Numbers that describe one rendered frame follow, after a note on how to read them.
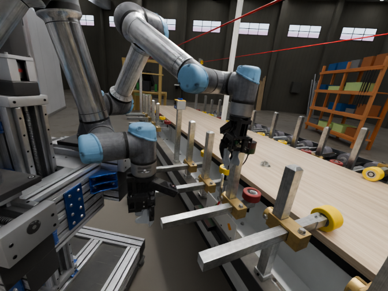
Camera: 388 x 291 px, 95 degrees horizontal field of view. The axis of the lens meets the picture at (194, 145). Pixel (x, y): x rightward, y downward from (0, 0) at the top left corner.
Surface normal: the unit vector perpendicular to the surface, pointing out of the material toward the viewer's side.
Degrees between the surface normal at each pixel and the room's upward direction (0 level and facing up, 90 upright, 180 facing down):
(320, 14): 90
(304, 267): 90
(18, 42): 90
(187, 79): 90
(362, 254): 0
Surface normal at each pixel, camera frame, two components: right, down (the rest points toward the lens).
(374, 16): -0.16, 0.31
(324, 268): -0.91, 0.06
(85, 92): 0.42, 0.35
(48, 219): 0.98, 0.14
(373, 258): 0.09, -0.94
